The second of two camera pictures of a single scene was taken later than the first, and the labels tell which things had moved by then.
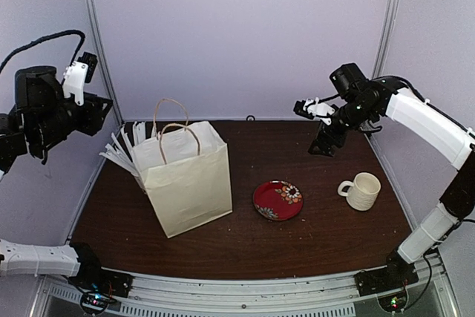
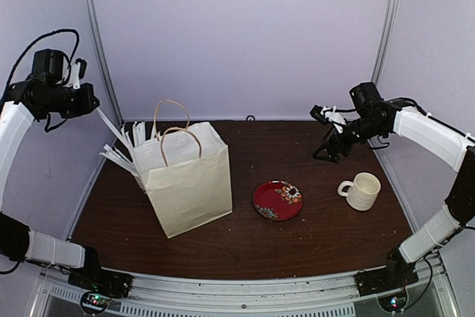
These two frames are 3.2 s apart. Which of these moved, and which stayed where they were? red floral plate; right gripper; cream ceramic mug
Moved: right gripper
Stayed: red floral plate; cream ceramic mug
